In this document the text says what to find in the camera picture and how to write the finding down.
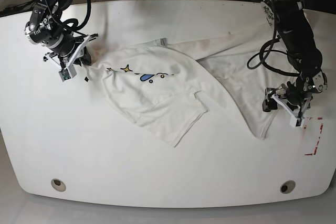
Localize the white printed T-shirt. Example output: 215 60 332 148
87 33 289 147

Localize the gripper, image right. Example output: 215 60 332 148
262 81 311 113

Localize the red tape rectangle marking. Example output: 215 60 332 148
302 117 324 156

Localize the left table cable grommet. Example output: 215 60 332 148
51 179 66 192

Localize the right table cable grommet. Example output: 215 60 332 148
280 180 296 194

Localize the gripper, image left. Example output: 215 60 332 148
46 34 92 66

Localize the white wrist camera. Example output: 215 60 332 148
43 34 98 82
271 94 312 127

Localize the table cable grommet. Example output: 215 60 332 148
51 179 66 192
280 180 296 194

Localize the black tripod stand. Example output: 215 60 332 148
1 0 35 17

